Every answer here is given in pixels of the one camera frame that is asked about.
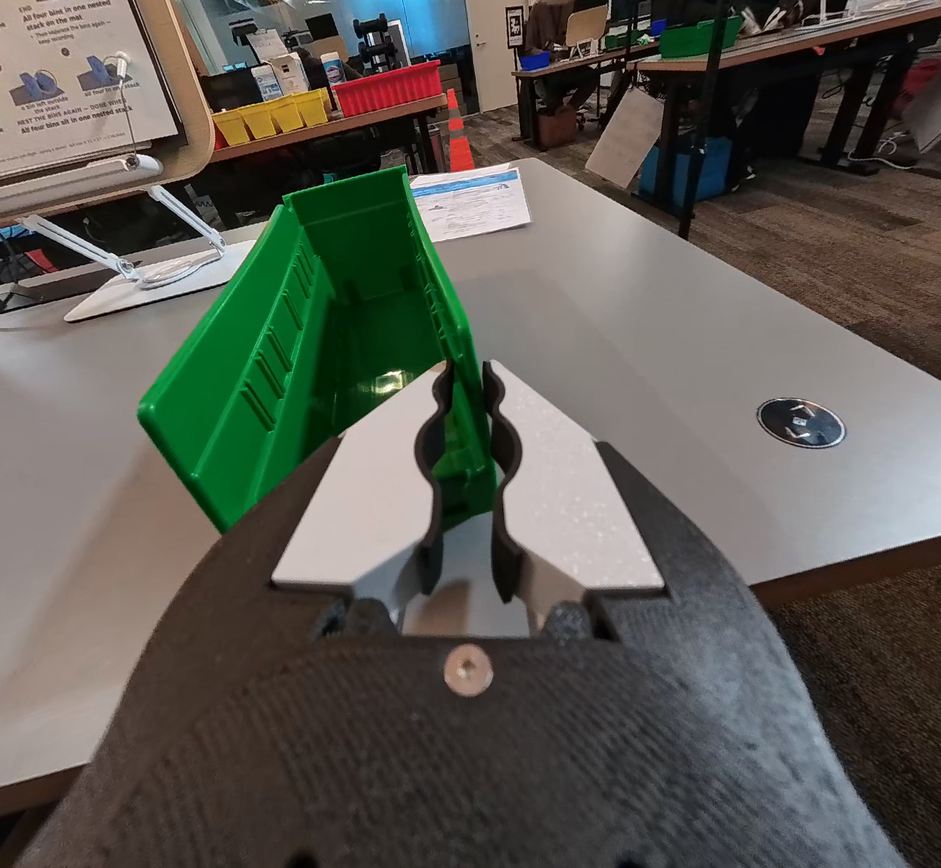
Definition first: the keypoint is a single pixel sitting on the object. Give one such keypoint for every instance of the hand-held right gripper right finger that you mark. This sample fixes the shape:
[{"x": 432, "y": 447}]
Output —
[{"x": 581, "y": 515}]

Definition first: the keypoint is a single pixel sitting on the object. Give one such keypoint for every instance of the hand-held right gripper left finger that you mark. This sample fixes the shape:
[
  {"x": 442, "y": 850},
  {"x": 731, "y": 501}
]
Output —
[{"x": 360, "y": 515}]

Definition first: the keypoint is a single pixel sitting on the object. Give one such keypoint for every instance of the green plastic bin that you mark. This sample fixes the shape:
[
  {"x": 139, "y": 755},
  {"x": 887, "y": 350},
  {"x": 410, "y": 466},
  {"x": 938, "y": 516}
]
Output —
[{"x": 367, "y": 324}]

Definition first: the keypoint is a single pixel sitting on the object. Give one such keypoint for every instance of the grey desk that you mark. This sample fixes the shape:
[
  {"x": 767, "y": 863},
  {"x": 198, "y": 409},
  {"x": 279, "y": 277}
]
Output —
[{"x": 661, "y": 339}]

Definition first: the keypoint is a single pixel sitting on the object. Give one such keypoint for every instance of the printed paper sheet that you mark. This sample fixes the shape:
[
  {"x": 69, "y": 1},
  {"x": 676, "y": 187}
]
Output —
[{"x": 478, "y": 203}]

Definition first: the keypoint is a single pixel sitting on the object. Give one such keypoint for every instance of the blue storage box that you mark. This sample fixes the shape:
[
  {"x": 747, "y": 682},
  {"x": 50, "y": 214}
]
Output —
[{"x": 687, "y": 173}]

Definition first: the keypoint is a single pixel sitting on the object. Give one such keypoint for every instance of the white leaning board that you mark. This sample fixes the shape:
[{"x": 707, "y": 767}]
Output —
[{"x": 625, "y": 136}]

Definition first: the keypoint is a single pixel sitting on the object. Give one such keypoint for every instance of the long wooden table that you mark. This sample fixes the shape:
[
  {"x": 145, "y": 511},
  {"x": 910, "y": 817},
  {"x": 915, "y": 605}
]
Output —
[{"x": 331, "y": 133}]

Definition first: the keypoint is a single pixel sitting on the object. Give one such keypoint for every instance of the orange traffic cone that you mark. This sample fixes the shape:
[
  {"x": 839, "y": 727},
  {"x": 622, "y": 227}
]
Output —
[{"x": 459, "y": 140}]

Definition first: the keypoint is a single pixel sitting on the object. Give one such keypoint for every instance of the red plastic bin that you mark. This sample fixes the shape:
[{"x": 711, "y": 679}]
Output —
[
  {"x": 386, "y": 90},
  {"x": 219, "y": 136}
]

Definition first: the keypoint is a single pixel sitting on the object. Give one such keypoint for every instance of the small yellow plastic bin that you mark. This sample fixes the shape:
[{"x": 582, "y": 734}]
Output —
[
  {"x": 259, "y": 119},
  {"x": 312, "y": 107},
  {"x": 231, "y": 127},
  {"x": 287, "y": 112}
]

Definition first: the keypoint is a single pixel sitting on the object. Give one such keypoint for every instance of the white cardboard box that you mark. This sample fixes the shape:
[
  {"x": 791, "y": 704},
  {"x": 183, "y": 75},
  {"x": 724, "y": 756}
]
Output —
[{"x": 279, "y": 78}]

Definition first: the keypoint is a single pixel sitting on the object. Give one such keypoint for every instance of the wipes canister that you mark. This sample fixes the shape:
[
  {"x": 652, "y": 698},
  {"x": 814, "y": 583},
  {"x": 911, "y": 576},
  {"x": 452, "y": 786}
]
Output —
[{"x": 333, "y": 69}]

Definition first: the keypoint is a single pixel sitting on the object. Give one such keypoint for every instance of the instruction board on white stand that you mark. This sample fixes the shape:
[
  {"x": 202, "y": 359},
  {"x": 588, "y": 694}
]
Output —
[{"x": 184, "y": 96}]

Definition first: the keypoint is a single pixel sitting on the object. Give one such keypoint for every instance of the small blue bin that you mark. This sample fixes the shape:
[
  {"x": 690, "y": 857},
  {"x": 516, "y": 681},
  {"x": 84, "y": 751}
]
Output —
[{"x": 535, "y": 61}]

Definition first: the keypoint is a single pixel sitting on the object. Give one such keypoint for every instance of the black dumbbell rack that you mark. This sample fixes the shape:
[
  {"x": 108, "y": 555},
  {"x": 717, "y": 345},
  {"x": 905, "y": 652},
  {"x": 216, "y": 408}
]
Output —
[{"x": 376, "y": 44}]

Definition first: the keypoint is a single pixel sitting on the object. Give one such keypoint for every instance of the green bin on far table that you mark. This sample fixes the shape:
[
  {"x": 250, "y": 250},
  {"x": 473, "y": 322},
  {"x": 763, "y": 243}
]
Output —
[{"x": 698, "y": 39}]

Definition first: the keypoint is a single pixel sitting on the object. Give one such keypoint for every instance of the small marker sign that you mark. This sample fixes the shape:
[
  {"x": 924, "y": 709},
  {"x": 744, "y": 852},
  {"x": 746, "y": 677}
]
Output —
[{"x": 514, "y": 26}]

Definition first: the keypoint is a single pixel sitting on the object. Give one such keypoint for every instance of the printed instruction sheet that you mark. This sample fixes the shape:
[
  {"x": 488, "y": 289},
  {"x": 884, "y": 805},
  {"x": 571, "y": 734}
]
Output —
[{"x": 73, "y": 44}]

